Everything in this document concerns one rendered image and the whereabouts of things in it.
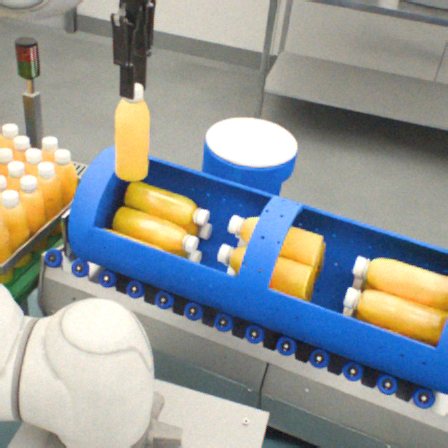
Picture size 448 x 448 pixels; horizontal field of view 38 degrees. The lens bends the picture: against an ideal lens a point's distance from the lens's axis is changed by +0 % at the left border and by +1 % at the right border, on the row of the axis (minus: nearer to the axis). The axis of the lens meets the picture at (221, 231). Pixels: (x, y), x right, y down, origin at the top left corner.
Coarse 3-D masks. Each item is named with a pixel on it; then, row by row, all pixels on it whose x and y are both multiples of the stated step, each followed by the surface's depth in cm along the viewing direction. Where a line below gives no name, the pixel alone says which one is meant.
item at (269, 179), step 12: (204, 144) 196; (204, 156) 197; (216, 156) 191; (204, 168) 199; (216, 168) 192; (228, 168) 189; (240, 168) 187; (252, 168) 187; (264, 168) 188; (276, 168) 189; (288, 168) 193; (240, 180) 190; (252, 180) 189; (264, 180) 190; (276, 180) 192; (276, 192) 195
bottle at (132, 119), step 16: (128, 112) 128; (144, 112) 129; (128, 128) 129; (144, 128) 130; (128, 144) 131; (144, 144) 133; (128, 160) 134; (144, 160) 135; (128, 176) 136; (144, 176) 138
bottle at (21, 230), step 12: (0, 204) 155; (0, 216) 154; (12, 216) 154; (24, 216) 156; (12, 228) 155; (24, 228) 157; (12, 240) 157; (24, 240) 159; (12, 252) 159; (24, 264) 163
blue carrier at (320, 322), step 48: (96, 192) 141; (192, 192) 160; (240, 192) 152; (96, 240) 142; (336, 240) 152; (384, 240) 145; (192, 288) 139; (240, 288) 134; (336, 288) 154; (336, 336) 130; (384, 336) 126; (432, 384) 129
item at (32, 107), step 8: (24, 96) 193; (32, 96) 192; (24, 104) 194; (32, 104) 193; (40, 104) 196; (24, 112) 196; (32, 112) 195; (40, 112) 198; (32, 120) 197; (40, 120) 199; (32, 128) 198; (40, 128) 200; (32, 136) 200; (40, 136) 202; (32, 144) 202; (40, 144) 203
